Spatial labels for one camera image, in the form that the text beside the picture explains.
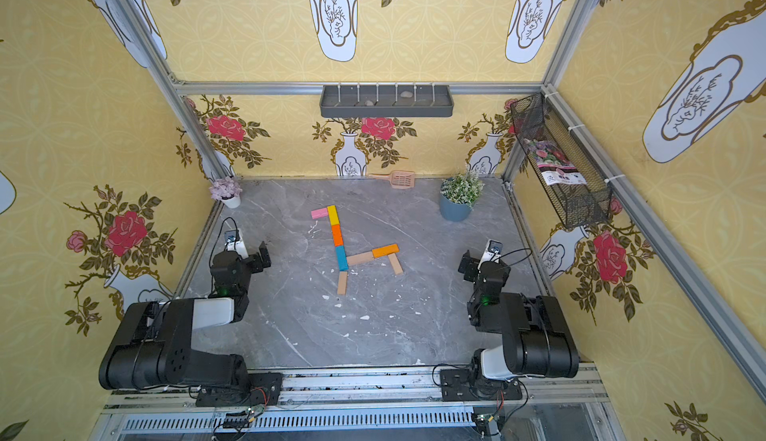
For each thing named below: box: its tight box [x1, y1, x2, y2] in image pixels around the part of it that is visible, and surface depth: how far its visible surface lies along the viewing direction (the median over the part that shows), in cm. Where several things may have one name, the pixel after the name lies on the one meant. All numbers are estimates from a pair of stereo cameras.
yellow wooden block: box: [327, 204, 341, 226], surface depth 112 cm
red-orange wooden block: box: [331, 223, 345, 247], surface depth 105 cm
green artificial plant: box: [439, 169, 486, 207], surface depth 99 cm
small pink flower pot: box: [208, 175, 243, 209], surface depth 108 cm
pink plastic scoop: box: [368, 171, 415, 190], surface depth 123 cm
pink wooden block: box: [311, 207, 329, 220], surface depth 112 cm
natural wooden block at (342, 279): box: [337, 271, 348, 296], surface depth 93 cm
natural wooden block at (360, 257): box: [347, 251, 375, 266], surface depth 100 cm
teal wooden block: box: [335, 245, 349, 272], surface depth 101 cm
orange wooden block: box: [372, 243, 400, 259], surface depth 102 cm
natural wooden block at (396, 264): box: [386, 252, 404, 276], surface depth 97 cm
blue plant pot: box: [439, 193, 472, 222], surface depth 105 cm
